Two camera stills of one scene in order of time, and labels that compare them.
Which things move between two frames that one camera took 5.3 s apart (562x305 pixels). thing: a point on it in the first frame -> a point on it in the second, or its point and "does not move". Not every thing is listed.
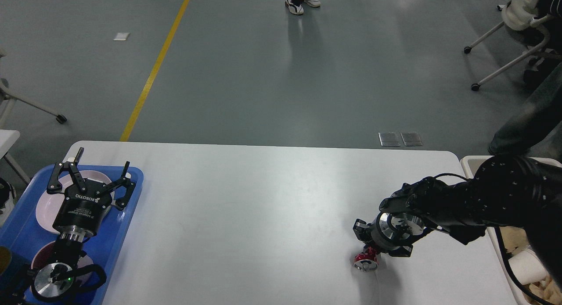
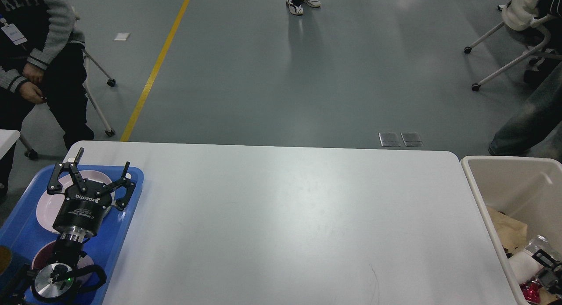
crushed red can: x=366 y=260 -> x=531 y=290
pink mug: x=46 y=255 does not move
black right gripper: x=391 y=231 -> x=550 y=276
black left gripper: x=80 y=212 does not move
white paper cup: x=527 y=267 does not move
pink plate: x=48 y=204 does not move
